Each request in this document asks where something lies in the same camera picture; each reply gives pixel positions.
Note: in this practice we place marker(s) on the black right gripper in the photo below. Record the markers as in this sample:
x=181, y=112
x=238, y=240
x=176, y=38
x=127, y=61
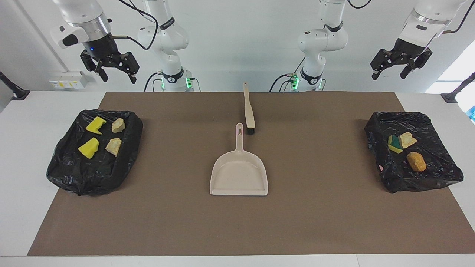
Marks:
x=104, y=52

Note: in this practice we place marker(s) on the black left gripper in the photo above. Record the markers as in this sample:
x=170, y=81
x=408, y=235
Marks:
x=408, y=50

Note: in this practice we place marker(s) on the striped croissant piece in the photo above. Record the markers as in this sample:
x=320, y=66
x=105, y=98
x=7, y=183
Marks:
x=407, y=139
x=113, y=146
x=118, y=125

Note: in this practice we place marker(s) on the yellow sponge piece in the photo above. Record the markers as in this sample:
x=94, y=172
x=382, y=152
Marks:
x=89, y=147
x=394, y=144
x=95, y=125

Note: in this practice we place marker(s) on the brown bread nugget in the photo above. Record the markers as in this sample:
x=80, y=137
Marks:
x=416, y=161

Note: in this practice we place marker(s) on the beige brush with black bristles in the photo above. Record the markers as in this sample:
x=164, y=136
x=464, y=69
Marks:
x=249, y=111

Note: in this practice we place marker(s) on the beige plastic dustpan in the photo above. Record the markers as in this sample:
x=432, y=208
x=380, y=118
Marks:
x=239, y=178

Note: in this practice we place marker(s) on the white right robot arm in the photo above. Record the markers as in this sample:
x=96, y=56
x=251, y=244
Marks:
x=163, y=37

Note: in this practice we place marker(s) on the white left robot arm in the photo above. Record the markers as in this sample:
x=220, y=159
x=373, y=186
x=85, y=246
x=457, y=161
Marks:
x=323, y=40

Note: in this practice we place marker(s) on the black bag lined bin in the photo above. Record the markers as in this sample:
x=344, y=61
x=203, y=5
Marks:
x=438, y=174
x=66, y=174

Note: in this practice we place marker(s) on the black stand foot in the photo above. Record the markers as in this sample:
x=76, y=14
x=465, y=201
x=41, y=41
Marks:
x=451, y=97
x=18, y=93

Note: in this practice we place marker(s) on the light blue plastic item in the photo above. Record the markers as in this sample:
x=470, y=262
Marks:
x=472, y=114

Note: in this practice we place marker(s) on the brown table mat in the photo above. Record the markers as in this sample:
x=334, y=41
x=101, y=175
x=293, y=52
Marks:
x=237, y=230

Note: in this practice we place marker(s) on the white wall socket box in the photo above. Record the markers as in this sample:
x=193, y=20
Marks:
x=68, y=79

